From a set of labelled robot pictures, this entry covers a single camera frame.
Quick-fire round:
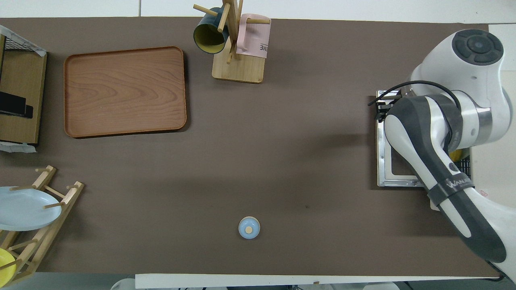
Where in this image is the brown wooden tray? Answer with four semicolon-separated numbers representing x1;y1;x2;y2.
64;46;188;139

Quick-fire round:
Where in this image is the wooden mug tree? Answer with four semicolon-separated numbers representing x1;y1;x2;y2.
193;0;271;84

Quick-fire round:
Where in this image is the dark blue mug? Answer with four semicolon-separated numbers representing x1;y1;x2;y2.
193;7;230;55

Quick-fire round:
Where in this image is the pink mug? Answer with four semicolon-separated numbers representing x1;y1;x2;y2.
236;14;271;59

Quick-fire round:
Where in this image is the yellow corn cob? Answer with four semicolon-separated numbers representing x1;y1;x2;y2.
449;148;471;162

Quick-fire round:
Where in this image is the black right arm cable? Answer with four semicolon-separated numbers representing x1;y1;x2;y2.
368;80;462;118

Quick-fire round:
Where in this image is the small blue dome bell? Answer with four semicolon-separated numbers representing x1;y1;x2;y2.
238;216;261;240

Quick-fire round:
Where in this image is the wooden dish rack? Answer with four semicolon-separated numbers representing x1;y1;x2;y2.
0;165;85;289

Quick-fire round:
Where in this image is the black wire basket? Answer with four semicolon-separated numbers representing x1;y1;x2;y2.
0;34;33;53

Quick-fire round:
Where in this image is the wooden box base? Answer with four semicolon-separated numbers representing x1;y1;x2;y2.
0;52;48;145

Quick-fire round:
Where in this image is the light blue plate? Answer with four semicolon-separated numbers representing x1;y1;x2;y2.
0;186;62;232

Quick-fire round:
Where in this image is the wooden shelf box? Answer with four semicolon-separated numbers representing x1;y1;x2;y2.
0;25;47;154

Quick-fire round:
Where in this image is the yellow plate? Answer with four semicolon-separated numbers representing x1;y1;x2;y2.
0;248;18;285

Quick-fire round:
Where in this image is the metal oven rack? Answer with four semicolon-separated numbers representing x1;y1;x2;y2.
457;156;472;181

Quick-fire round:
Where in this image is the brown table mat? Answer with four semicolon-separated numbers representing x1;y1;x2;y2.
0;17;501;278

